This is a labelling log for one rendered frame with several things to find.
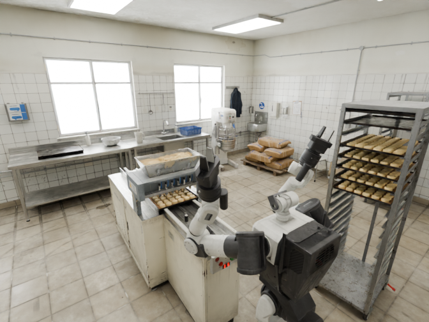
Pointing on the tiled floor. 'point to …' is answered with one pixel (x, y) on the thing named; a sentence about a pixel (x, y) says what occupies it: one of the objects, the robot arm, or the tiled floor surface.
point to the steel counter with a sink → (160, 139)
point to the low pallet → (265, 167)
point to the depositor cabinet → (142, 231)
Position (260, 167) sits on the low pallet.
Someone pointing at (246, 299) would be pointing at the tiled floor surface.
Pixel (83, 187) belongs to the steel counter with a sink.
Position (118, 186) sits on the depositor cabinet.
